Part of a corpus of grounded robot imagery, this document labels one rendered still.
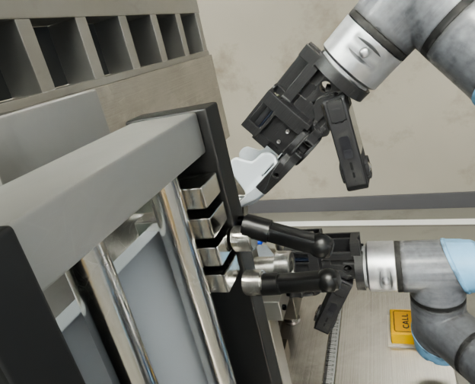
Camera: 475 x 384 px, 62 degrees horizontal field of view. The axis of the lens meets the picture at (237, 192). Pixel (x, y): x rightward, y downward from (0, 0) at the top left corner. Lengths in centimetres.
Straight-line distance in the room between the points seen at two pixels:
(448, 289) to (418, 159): 259
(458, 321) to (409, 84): 250
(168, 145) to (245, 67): 306
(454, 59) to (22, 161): 35
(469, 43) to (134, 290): 34
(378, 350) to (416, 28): 57
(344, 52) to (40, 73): 54
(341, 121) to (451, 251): 26
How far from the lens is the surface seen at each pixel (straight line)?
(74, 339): 17
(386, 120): 309
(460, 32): 41
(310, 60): 45
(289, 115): 45
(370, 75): 44
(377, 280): 61
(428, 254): 61
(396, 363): 79
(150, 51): 118
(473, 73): 42
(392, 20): 43
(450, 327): 65
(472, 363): 62
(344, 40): 44
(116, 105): 93
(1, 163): 24
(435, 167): 320
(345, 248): 63
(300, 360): 81
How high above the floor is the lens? 147
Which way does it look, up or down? 21 degrees down
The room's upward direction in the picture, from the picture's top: 13 degrees counter-clockwise
